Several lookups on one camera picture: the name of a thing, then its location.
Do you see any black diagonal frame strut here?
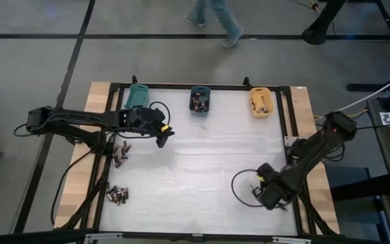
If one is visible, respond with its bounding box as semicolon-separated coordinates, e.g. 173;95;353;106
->
59;176;110;231
296;189;338;237

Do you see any black desk leg frame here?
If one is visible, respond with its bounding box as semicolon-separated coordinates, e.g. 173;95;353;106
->
346;0;390;93

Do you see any silver frame bracket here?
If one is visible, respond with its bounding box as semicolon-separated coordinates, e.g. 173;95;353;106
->
84;232;124;243
272;236;311;244

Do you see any black overhead frame bar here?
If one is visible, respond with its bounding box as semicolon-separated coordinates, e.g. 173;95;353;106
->
0;228;91;244

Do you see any wooden base board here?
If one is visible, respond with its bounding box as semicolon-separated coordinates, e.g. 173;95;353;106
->
281;86;341;235
53;81;121;230

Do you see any yellow hanging cable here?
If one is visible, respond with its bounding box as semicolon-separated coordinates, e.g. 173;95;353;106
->
313;108;369;120

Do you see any teal plastic bin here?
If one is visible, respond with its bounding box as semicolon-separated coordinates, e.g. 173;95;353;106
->
124;83;150;109

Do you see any black floor stand post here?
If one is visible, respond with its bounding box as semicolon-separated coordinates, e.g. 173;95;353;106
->
301;0;347;46

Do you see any black floor cable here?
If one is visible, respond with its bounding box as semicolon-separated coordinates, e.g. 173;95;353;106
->
50;148;96;227

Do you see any thick black cable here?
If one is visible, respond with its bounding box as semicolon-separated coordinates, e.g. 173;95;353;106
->
148;100;171;128

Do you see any blue-grey plastic bin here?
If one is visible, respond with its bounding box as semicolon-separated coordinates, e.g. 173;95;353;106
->
189;85;212;117

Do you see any person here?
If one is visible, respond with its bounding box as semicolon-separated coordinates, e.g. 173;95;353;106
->
183;0;246;49

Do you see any black cable bundle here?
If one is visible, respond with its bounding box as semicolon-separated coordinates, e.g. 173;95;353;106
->
323;140;347;163

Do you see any white hanging cable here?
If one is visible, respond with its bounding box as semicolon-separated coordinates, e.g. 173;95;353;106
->
337;67;390;113

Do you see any yellow plastic bin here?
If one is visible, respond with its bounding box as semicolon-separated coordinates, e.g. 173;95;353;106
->
249;87;275;119

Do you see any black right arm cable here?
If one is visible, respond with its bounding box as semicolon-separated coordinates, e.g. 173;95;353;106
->
230;168;267;208

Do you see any thin black cable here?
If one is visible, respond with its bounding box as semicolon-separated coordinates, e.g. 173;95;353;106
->
13;122;35;138

